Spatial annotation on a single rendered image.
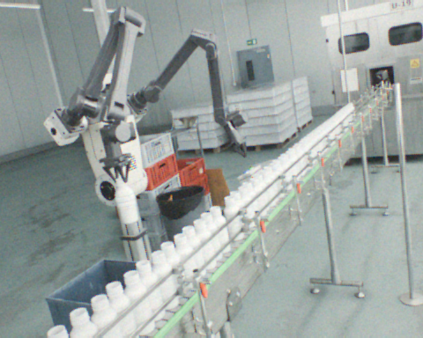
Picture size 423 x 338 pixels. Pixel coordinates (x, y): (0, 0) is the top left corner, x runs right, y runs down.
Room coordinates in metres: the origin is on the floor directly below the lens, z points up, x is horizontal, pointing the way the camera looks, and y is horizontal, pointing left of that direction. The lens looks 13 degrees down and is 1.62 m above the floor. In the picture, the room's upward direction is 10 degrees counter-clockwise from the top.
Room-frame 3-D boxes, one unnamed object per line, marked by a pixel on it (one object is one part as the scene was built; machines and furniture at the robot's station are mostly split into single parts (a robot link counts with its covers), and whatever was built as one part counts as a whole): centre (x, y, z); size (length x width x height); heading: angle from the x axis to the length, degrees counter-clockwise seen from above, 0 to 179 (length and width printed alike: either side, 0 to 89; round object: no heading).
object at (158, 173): (4.19, 0.68, 0.78); 0.61 x 0.41 x 0.22; 157
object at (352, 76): (5.78, -2.01, 1.22); 0.23 x 0.03 x 0.32; 60
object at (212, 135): (9.49, -0.03, 0.50); 1.23 x 1.05 x 1.00; 148
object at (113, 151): (1.48, 0.34, 1.42); 0.10 x 0.07 x 0.07; 61
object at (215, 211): (1.42, 0.02, 1.08); 0.06 x 0.06 x 0.17
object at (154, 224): (4.18, 0.68, 0.33); 0.61 x 0.41 x 0.22; 156
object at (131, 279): (1.00, 0.26, 1.08); 0.06 x 0.06 x 0.17
